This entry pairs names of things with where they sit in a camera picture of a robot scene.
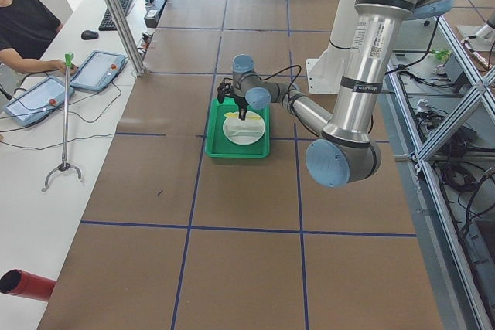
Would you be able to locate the near teach pendant tablet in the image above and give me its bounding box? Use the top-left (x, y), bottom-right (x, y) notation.
top-left (2, 76), bottom-right (65, 127)

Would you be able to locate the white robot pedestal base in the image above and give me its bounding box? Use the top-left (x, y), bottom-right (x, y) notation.
top-left (306, 0), bottom-right (358, 94)

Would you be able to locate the person in black shirt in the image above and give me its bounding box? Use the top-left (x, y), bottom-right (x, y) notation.
top-left (1, 0), bottom-right (66, 74)

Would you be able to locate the grabber tool with green handle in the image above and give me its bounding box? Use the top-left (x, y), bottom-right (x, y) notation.
top-left (41, 53), bottom-right (82, 192)

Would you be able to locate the black computer mouse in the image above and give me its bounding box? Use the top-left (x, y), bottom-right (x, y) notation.
top-left (80, 29), bottom-right (99, 40)

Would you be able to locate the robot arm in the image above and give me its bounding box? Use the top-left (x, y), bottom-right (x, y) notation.
top-left (217, 54), bottom-right (332, 138)
top-left (232, 0), bottom-right (454, 187)

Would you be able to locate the aluminium frame post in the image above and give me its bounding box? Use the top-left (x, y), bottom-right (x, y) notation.
top-left (105, 0), bottom-right (145, 77)

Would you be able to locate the red cylinder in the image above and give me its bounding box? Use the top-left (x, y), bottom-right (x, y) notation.
top-left (1, 269), bottom-right (56, 302)

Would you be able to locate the black keyboard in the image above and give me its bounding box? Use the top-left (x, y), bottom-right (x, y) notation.
top-left (97, 0), bottom-right (135, 32)

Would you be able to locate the translucent plastic fork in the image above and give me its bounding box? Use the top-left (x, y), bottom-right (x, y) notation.
top-left (226, 129), bottom-right (264, 138)

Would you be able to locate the white round plate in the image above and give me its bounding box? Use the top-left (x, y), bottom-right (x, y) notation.
top-left (222, 111), bottom-right (265, 145)

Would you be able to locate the teach pendant tablet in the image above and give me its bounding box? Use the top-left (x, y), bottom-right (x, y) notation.
top-left (2, 76), bottom-right (65, 127)
top-left (70, 50), bottom-right (126, 92)

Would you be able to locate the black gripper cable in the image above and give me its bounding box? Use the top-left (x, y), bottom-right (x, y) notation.
top-left (257, 65), bottom-right (387, 145)

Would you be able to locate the green plastic tray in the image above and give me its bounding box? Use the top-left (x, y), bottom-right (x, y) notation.
top-left (205, 98), bottom-right (270, 158)

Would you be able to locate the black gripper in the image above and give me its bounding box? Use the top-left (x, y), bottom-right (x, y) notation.
top-left (217, 77), bottom-right (248, 121)

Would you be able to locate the yellow plastic spoon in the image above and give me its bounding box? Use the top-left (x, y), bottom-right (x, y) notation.
top-left (224, 111), bottom-right (262, 120)

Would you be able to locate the far teach pendant tablet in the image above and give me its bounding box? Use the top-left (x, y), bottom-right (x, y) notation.
top-left (70, 50), bottom-right (126, 92)

